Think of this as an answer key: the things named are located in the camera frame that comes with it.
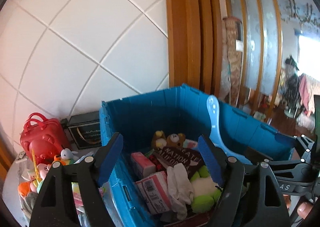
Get white rabbit plush toy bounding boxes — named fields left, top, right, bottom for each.
left=54, top=148, right=79, bottom=165

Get person right hand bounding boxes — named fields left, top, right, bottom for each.
left=283, top=194, right=313, bottom=219

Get pink green wipes packet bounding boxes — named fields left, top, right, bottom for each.
left=72, top=183, right=106, bottom=206

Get grey knitted sock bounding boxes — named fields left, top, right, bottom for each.
left=22, top=192, right=38, bottom=220

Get yellow plastic toy tongs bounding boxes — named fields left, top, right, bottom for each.
left=31, top=149, right=42, bottom=183

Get orange plush toy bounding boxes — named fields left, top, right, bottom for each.
left=17, top=181, right=33, bottom=198

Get green frog plush toy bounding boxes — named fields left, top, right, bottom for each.
left=190, top=165, right=222, bottom=213

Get blue plastic storage crate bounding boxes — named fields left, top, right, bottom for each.
left=99, top=84, right=293, bottom=226

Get white sock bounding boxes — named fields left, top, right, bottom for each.
left=167, top=163, right=194, bottom=220

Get red bear toy suitcase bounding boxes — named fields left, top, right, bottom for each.
left=20, top=113, right=71, bottom=164

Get dark green gift box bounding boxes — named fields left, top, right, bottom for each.
left=67, top=111, right=101, bottom=150

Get brown california pennant cloth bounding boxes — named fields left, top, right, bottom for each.
left=153, top=146, right=204, bottom=179

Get pink striped sponge block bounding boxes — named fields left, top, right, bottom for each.
left=130, top=152, right=156, bottom=179

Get brown bear plush toy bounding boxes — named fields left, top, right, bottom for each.
left=151, top=131, right=186, bottom=149

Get rolled patterned carpet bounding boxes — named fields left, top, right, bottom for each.
left=219, top=17, right=244, bottom=107

